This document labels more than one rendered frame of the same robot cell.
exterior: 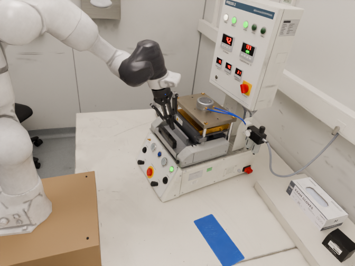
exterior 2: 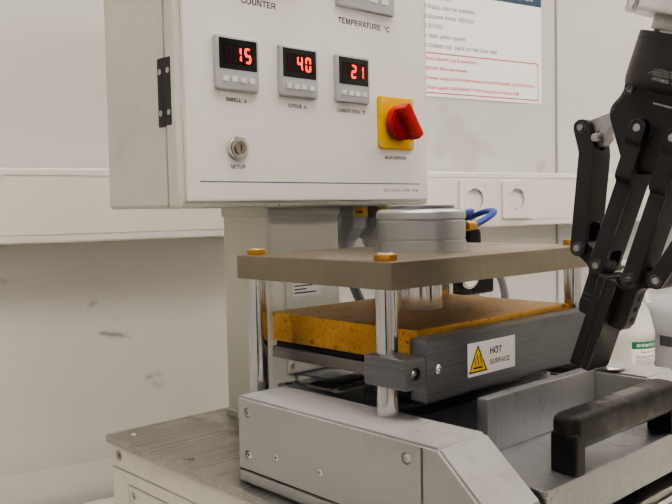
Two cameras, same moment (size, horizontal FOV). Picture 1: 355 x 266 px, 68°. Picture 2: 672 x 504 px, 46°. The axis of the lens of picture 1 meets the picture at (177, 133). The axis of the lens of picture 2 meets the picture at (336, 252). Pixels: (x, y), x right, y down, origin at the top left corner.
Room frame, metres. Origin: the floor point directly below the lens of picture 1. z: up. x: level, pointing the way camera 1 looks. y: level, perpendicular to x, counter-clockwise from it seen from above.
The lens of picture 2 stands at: (1.30, 0.56, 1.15)
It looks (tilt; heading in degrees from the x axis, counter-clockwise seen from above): 3 degrees down; 260
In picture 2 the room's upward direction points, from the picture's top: 1 degrees counter-clockwise
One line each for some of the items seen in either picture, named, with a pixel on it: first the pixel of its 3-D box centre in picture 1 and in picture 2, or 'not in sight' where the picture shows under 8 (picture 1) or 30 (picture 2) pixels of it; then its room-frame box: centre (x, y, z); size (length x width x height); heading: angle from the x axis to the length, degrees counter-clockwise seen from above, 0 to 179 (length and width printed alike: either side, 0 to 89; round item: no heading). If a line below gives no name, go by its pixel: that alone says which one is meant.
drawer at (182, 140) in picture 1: (192, 133); (466, 414); (1.07, -0.07, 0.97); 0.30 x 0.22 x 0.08; 123
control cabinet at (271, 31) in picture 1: (240, 75); (289, 111); (1.19, -0.26, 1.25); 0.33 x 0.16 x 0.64; 33
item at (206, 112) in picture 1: (211, 112); (410, 275); (1.10, -0.15, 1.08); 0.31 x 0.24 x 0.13; 33
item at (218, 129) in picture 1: (203, 115); (428, 298); (1.09, -0.11, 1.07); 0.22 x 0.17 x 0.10; 33
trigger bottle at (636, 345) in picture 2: not in sight; (632, 327); (0.51, -0.76, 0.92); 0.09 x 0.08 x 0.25; 114
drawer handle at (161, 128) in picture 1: (167, 135); (619, 421); (1.00, 0.05, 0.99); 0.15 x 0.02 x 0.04; 33
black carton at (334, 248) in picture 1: (339, 245); not in sight; (0.64, -0.67, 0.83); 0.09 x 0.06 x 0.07; 31
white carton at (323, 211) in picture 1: (315, 201); not in sight; (0.85, -0.65, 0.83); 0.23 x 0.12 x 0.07; 22
